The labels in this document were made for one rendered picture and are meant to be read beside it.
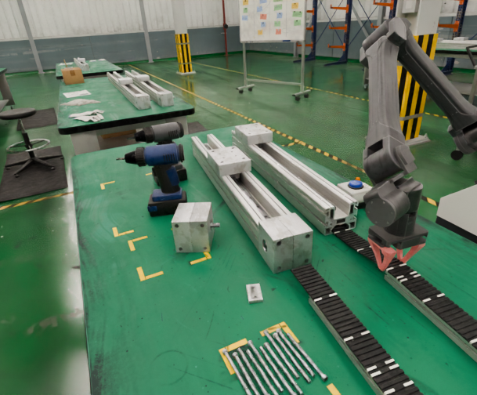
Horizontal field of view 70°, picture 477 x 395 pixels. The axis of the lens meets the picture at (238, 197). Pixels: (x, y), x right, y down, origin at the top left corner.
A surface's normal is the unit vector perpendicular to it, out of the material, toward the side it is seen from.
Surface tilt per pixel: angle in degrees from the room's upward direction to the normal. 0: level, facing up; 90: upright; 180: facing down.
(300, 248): 90
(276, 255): 90
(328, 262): 0
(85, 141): 90
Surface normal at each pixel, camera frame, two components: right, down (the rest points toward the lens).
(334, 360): -0.06, -0.89
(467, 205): -0.92, 0.22
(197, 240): -0.04, 0.46
